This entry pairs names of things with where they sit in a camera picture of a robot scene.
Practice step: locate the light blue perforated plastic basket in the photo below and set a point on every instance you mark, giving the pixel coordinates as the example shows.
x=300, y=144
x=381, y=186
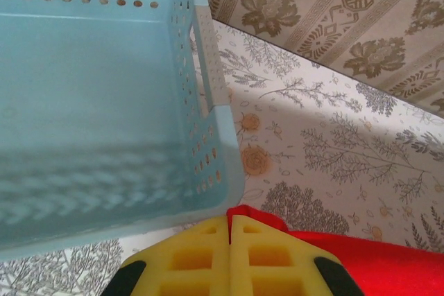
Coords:
x=86, y=102

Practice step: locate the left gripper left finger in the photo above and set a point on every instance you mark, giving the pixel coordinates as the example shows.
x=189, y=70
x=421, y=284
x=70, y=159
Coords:
x=194, y=275

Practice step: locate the floral patterned tablecloth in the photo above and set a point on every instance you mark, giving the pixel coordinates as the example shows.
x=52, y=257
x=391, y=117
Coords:
x=329, y=136

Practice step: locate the red t-shirt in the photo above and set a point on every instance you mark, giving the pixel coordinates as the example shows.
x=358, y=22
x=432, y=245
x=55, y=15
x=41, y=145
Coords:
x=381, y=268

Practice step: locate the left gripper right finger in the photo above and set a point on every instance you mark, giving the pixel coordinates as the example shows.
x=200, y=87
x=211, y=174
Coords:
x=305, y=275

